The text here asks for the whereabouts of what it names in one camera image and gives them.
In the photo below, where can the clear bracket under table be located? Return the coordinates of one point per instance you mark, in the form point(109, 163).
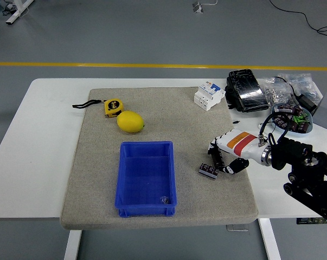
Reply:
point(235, 229)

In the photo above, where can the dark cylindrical battery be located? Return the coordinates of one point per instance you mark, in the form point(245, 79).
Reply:
point(208, 170)

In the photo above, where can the blue plastic box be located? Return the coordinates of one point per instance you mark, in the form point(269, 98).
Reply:
point(147, 176)

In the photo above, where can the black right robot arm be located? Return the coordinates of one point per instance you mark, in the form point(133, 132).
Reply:
point(296, 151)

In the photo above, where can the clear bag of screws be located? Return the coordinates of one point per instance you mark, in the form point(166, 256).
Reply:
point(305, 84)

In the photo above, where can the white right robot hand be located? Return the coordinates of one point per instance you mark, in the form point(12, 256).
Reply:
point(239, 143)

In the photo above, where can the white table leg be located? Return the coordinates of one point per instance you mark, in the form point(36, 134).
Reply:
point(72, 246)
point(270, 241)

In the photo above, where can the white background table frame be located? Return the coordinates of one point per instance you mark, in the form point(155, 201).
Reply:
point(15, 15)

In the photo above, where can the glossy black device case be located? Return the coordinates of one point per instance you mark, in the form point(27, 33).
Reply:
point(247, 86)

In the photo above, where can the yellow tape measure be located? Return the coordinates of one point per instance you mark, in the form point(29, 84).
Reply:
point(113, 107)

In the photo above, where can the white circuit breaker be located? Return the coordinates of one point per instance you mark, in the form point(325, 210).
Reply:
point(206, 97)

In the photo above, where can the grey-brown mat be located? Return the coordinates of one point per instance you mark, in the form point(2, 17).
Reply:
point(179, 130)

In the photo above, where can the black power adapter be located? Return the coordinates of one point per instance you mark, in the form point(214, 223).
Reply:
point(307, 101)

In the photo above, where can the small clear wrapper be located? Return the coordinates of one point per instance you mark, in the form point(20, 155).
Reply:
point(164, 200)

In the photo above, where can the clear bag of nuts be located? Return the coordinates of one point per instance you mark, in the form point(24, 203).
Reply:
point(275, 93)

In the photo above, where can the yellow lemon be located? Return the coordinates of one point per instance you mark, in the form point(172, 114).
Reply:
point(130, 122)

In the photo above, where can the light blue parts bowl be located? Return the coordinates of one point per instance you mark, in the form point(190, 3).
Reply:
point(305, 132)

